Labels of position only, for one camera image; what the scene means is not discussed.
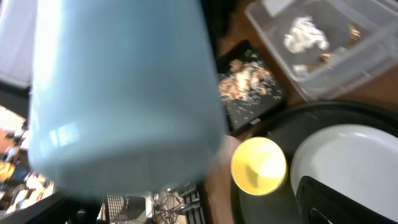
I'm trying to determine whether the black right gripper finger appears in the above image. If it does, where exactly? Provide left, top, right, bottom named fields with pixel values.
left=296, top=176, right=397, bottom=224

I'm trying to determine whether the grey round plate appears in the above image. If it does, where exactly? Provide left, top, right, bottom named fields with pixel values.
left=290, top=124, right=397, bottom=221

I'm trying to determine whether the yellow bowl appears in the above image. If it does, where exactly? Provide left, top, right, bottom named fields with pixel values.
left=231, top=137, right=288, bottom=196

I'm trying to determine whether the nuts and rice food waste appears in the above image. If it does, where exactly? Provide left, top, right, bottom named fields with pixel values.
left=218, top=59, right=275, bottom=102

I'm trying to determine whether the white tissue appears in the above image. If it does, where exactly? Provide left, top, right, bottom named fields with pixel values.
left=283, top=16, right=330, bottom=54

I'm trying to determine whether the gold snack wrapper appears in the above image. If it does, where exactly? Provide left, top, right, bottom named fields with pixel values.
left=318, top=23, right=361, bottom=65

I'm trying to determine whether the blue cup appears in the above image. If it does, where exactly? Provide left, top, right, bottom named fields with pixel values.
left=29, top=0, right=226, bottom=197

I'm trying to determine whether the clear plastic waste bin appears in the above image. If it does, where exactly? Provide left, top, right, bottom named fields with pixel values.
left=245, top=0, right=397, bottom=101

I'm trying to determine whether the round black serving tray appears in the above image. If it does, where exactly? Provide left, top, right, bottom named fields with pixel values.
left=231, top=100, right=397, bottom=224

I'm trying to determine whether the black rectangular tray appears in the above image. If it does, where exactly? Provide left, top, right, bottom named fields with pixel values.
left=216, top=40, right=285, bottom=136

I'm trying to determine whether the wooden workbench with tools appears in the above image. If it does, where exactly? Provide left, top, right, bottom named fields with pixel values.
left=1, top=106, right=55, bottom=218

